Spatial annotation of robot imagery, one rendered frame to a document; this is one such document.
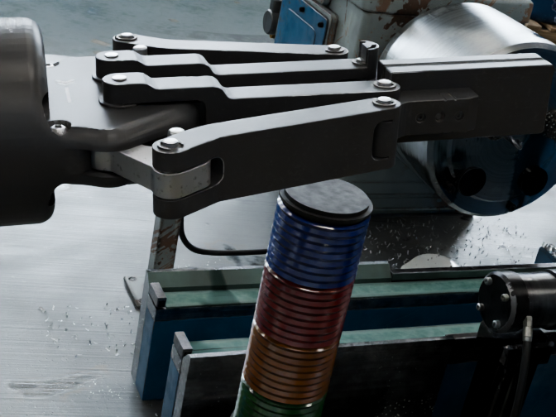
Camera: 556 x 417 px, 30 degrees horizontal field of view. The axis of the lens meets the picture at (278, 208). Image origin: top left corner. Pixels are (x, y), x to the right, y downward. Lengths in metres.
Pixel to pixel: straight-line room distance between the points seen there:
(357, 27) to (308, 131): 1.14
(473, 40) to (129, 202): 0.54
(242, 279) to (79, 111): 0.77
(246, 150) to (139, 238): 1.09
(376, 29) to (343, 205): 0.87
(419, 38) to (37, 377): 0.67
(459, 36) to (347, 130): 1.02
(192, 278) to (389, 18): 0.56
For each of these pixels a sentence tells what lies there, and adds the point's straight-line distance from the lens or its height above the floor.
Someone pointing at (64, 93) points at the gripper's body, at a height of 1.35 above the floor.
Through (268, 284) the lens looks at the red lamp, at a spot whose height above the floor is 1.15.
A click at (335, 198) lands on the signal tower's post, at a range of 0.65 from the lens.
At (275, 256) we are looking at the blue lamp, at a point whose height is 1.18.
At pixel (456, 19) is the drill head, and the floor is 1.15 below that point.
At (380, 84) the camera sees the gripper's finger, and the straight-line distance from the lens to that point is 0.40.
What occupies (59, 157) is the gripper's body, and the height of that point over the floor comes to 1.34.
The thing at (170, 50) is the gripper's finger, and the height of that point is 1.35.
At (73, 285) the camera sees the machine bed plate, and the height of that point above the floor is 0.80.
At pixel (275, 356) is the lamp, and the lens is 0.68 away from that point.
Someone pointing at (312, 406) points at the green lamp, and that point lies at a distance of 0.71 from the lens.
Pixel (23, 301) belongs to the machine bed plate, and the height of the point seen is 0.80.
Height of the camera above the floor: 1.49
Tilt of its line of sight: 26 degrees down
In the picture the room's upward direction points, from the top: 12 degrees clockwise
